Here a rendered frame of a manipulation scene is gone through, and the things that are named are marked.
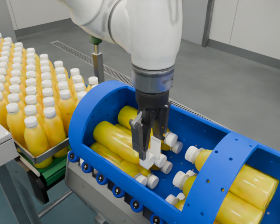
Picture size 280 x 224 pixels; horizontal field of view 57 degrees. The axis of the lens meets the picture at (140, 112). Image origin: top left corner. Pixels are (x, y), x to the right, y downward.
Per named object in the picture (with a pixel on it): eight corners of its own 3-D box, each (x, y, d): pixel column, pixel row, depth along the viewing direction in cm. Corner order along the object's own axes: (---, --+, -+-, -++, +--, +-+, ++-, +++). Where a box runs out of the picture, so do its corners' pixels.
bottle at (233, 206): (263, 214, 58) (192, 172, 68) (265, 209, 52) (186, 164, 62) (249, 242, 57) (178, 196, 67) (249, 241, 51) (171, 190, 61)
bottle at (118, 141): (88, 135, 77) (134, 166, 67) (102, 116, 78) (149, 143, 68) (99, 143, 83) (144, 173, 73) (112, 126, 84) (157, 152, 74)
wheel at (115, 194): (125, 188, 77) (129, 187, 79) (114, 180, 80) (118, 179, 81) (119, 201, 78) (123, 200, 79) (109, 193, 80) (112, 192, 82)
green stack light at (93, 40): (95, 45, 125) (94, 34, 122) (86, 42, 129) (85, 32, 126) (105, 41, 129) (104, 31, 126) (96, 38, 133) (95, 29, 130)
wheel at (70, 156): (78, 153, 89) (82, 153, 91) (70, 147, 92) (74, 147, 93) (73, 165, 90) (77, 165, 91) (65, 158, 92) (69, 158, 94)
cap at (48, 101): (49, 107, 95) (48, 103, 94) (41, 104, 96) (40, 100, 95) (56, 102, 98) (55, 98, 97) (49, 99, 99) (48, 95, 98)
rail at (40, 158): (38, 164, 90) (36, 158, 88) (37, 163, 90) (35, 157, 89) (119, 113, 115) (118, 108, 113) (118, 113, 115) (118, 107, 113)
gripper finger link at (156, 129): (146, 104, 61) (150, 101, 62) (150, 135, 69) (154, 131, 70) (159, 110, 59) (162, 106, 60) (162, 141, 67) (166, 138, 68)
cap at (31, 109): (38, 112, 92) (37, 108, 91) (27, 116, 90) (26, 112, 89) (34, 107, 95) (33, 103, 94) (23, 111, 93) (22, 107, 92)
